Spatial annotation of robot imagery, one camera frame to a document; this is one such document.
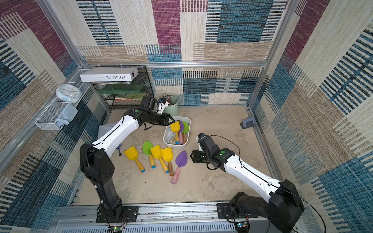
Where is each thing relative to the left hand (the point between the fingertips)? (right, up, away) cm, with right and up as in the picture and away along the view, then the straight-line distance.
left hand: (171, 119), depth 85 cm
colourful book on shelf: (-29, +15, +14) cm, 36 cm away
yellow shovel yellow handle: (-11, -21, +10) cm, 25 cm away
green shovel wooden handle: (+8, -7, +17) cm, 20 cm away
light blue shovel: (-2, -10, +17) cm, 20 cm away
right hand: (+12, -19, -4) cm, 23 cm away
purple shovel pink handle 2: (+6, -25, +6) cm, 27 cm away
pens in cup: (-4, +15, +17) cm, 23 cm away
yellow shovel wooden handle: (-3, -22, +8) cm, 24 cm away
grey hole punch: (+54, -2, +22) cm, 58 cm away
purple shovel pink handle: (+5, -10, +13) cm, 18 cm away
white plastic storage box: (+4, +1, +20) cm, 21 cm away
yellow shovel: (-26, -21, +8) cm, 34 cm away
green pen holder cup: (-1, +7, +21) cm, 23 cm away
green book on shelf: (-36, +21, +14) cm, 44 cm away
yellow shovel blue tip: (+1, -5, +19) cm, 20 cm away
